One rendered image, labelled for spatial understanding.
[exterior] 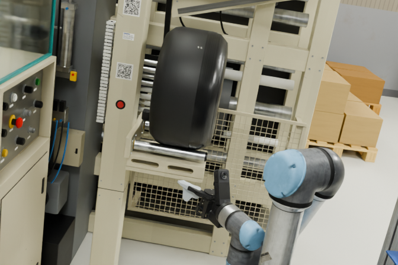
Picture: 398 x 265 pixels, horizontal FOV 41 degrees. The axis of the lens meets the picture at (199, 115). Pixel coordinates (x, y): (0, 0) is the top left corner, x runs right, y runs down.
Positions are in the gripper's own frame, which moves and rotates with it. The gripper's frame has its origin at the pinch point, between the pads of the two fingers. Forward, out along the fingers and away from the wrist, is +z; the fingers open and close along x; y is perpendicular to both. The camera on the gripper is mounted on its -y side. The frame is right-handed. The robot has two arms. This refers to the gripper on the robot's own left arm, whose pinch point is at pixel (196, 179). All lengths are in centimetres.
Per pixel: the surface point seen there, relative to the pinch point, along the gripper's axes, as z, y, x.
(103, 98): 84, -1, -1
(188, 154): 52, 11, 31
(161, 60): 59, -27, 9
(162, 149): 59, 13, 21
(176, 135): 49, 2, 21
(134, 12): 77, -43, 0
